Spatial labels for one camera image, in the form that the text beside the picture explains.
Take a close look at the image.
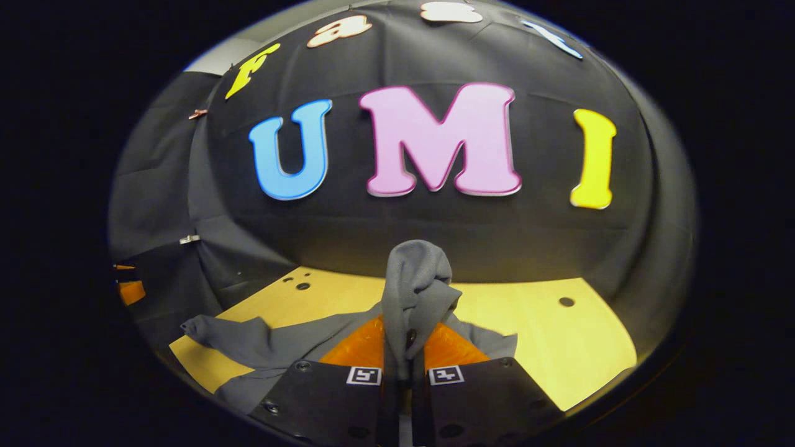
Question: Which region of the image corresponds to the black backdrop cloth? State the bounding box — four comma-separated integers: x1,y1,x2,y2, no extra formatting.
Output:
109,0,699,373

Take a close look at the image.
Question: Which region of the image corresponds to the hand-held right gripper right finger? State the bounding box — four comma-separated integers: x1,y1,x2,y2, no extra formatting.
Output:
407,322,563,447

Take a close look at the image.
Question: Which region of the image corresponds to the grey shirt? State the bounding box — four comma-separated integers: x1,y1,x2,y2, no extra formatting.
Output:
180,240,518,447

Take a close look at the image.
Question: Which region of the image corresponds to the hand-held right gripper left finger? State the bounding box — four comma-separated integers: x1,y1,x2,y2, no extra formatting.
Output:
252,315,398,447

